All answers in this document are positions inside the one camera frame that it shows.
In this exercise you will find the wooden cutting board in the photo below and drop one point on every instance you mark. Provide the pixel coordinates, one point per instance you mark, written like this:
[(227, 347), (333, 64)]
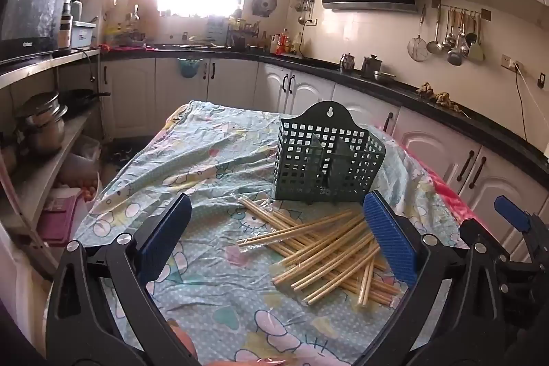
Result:
[(143, 12)]

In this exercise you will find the steel bowl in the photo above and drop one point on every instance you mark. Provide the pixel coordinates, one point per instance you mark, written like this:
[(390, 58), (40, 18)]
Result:
[(384, 77)]

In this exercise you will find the green spatula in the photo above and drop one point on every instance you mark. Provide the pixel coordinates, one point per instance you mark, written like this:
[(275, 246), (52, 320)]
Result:
[(476, 53)]

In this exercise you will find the wall utensil rail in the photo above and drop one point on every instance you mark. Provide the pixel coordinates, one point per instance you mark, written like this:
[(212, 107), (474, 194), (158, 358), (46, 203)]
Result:
[(461, 9)]

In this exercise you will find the small steel teapot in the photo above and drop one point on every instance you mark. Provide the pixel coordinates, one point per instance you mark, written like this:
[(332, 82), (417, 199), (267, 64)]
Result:
[(347, 63)]

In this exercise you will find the metal storage shelf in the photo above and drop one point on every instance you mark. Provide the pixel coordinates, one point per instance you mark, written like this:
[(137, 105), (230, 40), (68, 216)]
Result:
[(38, 68)]

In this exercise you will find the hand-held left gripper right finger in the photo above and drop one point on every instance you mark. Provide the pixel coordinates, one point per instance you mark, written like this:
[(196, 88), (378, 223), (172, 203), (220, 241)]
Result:
[(390, 239)]

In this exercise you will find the large steel ladle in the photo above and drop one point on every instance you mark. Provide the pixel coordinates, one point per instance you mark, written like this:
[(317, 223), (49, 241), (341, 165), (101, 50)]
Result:
[(454, 58)]

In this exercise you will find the dark steel pot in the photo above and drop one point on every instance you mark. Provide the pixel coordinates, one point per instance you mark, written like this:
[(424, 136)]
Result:
[(371, 66)]

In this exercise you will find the bunch of wooden chopsticks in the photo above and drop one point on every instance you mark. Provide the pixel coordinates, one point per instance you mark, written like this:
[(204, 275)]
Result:
[(326, 246)]

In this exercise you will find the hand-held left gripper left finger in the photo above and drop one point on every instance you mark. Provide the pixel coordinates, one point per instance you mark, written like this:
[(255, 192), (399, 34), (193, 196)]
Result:
[(165, 237)]

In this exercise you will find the white base cabinets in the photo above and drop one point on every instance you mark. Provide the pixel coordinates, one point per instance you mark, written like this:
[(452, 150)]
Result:
[(128, 91)]

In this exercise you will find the green plastic utensil basket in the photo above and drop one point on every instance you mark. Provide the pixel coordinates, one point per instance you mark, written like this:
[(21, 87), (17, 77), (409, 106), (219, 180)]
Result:
[(300, 173)]

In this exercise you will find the pink storage box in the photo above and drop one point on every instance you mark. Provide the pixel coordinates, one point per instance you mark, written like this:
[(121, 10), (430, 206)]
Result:
[(60, 220)]

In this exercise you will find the stacked steel pots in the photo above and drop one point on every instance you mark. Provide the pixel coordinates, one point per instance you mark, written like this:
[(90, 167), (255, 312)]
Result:
[(40, 126)]

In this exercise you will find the pale green organiser rack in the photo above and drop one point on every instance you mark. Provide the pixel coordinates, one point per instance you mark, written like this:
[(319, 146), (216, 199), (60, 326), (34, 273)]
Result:
[(218, 29)]

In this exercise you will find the dark cloth pile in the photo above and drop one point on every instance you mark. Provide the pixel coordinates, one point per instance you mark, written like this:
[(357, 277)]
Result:
[(122, 153)]

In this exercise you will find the group of condiment bottles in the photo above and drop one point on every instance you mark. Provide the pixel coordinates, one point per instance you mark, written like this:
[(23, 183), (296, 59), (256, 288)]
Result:
[(283, 44)]

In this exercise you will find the wall socket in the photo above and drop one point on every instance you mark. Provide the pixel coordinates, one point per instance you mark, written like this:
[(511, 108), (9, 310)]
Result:
[(510, 61)]

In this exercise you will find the cartoon cat printed sheet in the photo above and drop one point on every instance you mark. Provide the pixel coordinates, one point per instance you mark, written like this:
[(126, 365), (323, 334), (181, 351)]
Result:
[(206, 177)]

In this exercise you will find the red cloth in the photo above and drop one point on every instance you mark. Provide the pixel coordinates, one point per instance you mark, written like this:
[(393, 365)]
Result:
[(128, 46)]

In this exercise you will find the blue hanging bin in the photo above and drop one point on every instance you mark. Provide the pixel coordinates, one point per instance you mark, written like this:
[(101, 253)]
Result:
[(188, 68)]

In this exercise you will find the hanging small kitchen tools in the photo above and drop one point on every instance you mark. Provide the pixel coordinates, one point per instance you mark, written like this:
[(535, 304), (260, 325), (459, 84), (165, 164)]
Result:
[(305, 3)]

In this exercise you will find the blue plastic box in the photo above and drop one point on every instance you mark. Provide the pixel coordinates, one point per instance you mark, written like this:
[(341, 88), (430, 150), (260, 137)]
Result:
[(82, 36)]

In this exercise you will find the small wall fan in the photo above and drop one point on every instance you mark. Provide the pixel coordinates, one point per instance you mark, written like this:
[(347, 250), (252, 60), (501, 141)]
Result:
[(264, 3)]

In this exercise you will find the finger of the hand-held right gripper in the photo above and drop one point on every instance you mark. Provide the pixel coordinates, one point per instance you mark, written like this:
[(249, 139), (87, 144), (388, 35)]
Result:
[(512, 214)]

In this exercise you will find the black countertop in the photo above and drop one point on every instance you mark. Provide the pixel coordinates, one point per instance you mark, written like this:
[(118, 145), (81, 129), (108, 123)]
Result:
[(386, 89)]

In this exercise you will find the ginger roots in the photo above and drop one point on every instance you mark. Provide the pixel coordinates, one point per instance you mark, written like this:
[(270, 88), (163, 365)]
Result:
[(441, 98)]

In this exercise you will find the black microwave oven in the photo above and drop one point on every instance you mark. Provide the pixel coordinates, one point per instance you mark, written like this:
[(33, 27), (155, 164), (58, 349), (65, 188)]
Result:
[(30, 10)]

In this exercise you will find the black frying pan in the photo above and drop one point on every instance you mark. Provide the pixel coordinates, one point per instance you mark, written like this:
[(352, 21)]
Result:
[(79, 98)]

